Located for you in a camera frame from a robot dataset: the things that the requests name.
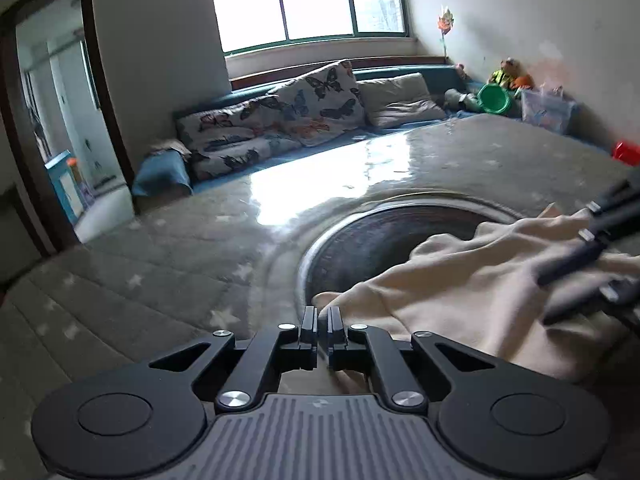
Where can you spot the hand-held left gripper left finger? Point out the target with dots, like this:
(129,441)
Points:
(311,332)

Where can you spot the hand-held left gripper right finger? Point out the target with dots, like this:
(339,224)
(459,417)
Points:
(333,332)

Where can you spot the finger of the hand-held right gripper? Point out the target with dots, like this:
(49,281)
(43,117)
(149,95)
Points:
(580,306)
(570,263)

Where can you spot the cream sweatshirt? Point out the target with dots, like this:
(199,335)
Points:
(450,285)

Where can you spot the round black induction cooktop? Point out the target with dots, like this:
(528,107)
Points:
(375,240)

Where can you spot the red plastic stool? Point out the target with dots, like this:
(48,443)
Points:
(627,152)

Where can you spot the clear plastic storage box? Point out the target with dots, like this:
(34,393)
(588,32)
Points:
(547,110)

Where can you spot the grey quilted star table cover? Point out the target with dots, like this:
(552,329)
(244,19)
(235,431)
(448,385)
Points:
(150,260)

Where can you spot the green plastic basin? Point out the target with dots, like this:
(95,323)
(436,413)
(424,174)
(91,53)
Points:
(495,100)

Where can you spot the orange plush toy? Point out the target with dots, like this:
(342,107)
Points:
(523,81)

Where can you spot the grey plush cloth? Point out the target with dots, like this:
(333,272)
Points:
(460,101)

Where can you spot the teddy bear toy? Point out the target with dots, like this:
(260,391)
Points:
(504,72)

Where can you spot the small pink plush toy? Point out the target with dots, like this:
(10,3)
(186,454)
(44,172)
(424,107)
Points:
(460,70)

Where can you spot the teal sofa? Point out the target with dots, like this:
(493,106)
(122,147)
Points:
(440,77)

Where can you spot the beige folded cloth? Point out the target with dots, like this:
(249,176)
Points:
(170,147)

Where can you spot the square butterfly print cushion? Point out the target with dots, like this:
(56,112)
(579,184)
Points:
(320,100)

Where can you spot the beige cushion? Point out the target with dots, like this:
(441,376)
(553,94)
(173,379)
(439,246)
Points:
(400,100)

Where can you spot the colourful pinwheel toy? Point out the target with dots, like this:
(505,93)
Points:
(446,22)

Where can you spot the blue white cabinet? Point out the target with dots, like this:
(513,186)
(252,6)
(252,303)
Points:
(65,190)

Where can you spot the dark wooden console table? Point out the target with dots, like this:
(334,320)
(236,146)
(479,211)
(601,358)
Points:
(15,235)

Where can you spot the green framed window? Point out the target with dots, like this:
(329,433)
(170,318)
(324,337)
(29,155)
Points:
(300,0)

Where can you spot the dark wooden door frame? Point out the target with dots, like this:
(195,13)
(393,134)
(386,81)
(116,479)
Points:
(105,110)

